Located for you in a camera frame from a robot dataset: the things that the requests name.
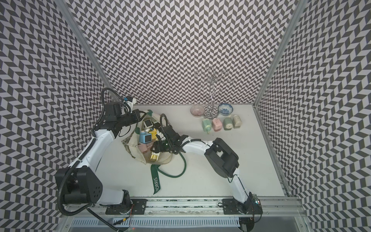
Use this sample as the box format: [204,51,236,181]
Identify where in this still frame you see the cream tote bag green handles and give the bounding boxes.
[121,110,187,194]

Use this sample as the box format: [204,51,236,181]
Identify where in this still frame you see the pink pencil sharpener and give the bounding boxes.
[212,118,223,132]

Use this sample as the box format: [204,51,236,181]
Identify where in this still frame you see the blue pencil sharpener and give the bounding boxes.
[139,131,152,144]

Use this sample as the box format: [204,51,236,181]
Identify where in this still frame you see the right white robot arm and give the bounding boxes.
[151,126,263,216]

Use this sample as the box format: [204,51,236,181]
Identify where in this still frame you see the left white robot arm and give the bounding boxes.
[55,109,146,216]

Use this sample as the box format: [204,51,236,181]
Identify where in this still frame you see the pink ceramic bowl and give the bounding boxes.
[190,105,205,118]

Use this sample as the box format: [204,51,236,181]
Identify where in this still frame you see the clear glass mug tree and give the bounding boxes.
[195,66,232,119]

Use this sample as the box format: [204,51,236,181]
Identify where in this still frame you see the blue white ceramic bowl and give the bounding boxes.
[218,103,233,116]

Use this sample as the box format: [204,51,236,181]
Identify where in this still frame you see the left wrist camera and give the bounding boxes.
[104,97,137,118]

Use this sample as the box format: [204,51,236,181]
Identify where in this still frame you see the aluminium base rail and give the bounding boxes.
[57,196,312,232]

